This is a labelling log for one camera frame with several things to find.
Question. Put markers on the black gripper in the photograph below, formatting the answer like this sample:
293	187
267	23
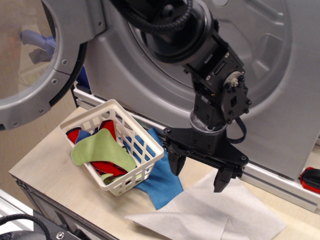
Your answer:
214	150

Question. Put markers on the light green cloth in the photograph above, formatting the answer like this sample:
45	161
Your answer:
102	147

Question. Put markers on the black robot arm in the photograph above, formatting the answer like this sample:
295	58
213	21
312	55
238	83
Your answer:
185	33

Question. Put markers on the white plastic laundry basket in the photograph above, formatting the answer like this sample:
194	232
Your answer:
115	149

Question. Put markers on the grey laundry machine body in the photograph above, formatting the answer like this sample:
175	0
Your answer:
278	42

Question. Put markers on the grey round machine door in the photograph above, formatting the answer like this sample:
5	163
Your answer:
31	82

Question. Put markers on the blue cloth under basket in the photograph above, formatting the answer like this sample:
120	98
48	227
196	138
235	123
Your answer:
162	185

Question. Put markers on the light grey cloth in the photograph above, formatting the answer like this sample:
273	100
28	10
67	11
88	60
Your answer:
199	213

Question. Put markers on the red cloth with black lines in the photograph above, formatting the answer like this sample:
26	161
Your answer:
101	167

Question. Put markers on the pale green cloth in basket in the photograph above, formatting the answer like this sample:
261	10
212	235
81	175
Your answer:
128	178

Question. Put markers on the red and black tool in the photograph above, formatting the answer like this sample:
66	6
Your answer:
310	179

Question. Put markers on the small blue cloth in basket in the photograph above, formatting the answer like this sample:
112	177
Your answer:
82	134

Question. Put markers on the blue object behind door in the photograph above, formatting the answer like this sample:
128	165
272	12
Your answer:
48	44

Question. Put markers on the aluminium frame rail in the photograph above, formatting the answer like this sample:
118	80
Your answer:
275	190

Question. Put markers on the black metal base plate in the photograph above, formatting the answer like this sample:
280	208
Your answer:
44	230

